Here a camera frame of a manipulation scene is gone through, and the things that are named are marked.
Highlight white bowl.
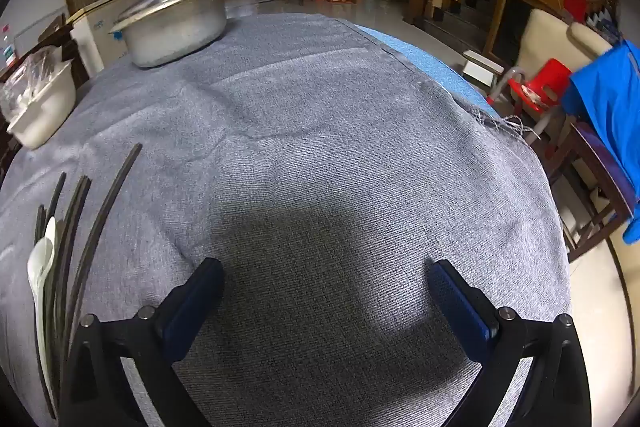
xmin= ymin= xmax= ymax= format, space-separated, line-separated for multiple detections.
xmin=5 ymin=62 xmax=77 ymax=150

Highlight grey tablecloth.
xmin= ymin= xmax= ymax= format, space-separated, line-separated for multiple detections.
xmin=0 ymin=13 xmax=573 ymax=427

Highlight white step stool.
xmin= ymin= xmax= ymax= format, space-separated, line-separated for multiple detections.
xmin=461 ymin=49 xmax=505 ymax=90

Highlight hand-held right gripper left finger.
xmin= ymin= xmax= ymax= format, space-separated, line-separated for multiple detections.
xmin=59 ymin=257 xmax=225 ymax=427

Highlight beige sofa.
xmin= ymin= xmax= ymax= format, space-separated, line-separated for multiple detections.
xmin=515 ymin=9 xmax=616 ymax=82

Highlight white chest freezer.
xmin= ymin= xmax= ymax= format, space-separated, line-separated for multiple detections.
xmin=67 ymin=0 xmax=143 ymax=75

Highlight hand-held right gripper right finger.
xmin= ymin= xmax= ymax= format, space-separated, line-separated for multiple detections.
xmin=431 ymin=259 xmax=594 ymax=427

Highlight dark metal chopstick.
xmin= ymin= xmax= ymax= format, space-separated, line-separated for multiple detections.
xmin=45 ymin=172 xmax=67 ymax=228
xmin=54 ymin=177 xmax=92 ymax=348
xmin=47 ymin=176 xmax=86 ymax=358
xmin=33 ymin=205 xmax=47 ymax=248
xmin=62 ymin=143 xmax=143 ymax=343

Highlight red plastic chair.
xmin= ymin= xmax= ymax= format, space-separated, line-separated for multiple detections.
xmin=487 ymin=58 xmax=573 ymax=120

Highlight white ceramic spoon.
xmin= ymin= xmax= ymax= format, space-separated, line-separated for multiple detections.
xmin=34 ymin=302 xmax=53 ymax=388

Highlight brown wooden chair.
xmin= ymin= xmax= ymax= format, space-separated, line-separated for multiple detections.
xmin=547 ymin=122 xmax=640 ymax=263

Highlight metal pot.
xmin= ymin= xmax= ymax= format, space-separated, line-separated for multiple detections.
xmin=120 ymin=0 xmax=231 ymax=68

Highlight blue cloth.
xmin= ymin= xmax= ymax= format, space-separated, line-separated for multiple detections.
xmin=560 ymin=39 xmax=640 ymax=248

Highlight blue tablecloth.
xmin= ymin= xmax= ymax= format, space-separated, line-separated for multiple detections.
xmin=360 ymin=24 xmax=493 ymax=118

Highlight white plastic spoons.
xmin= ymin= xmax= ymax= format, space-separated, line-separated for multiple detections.
xmin=26 ymin=216 xmax=57 ymax=308

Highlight metal pot lid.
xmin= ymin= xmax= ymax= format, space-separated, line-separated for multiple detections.
xmin=111 ymin=0 xmax=234 ymax=32

